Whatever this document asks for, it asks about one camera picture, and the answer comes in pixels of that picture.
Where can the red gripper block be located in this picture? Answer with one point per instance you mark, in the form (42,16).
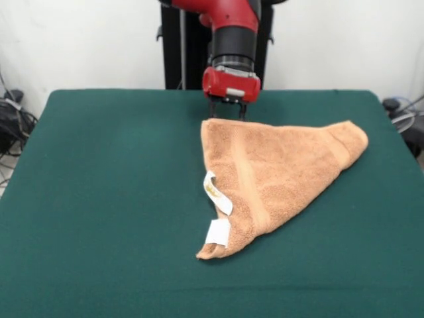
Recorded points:
(228,85)

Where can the tan terry towel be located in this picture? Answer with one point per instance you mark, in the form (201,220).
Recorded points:
(281,172)

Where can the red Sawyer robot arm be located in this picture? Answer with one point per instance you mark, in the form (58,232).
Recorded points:
(233,33)

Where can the dark green table cloth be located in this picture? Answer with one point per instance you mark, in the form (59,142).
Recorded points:
(99,198)

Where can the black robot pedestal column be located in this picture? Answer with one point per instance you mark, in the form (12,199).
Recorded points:
(185,49)

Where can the black pedestal caster foot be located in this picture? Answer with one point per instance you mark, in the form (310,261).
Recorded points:
(391,104)
(14,95)

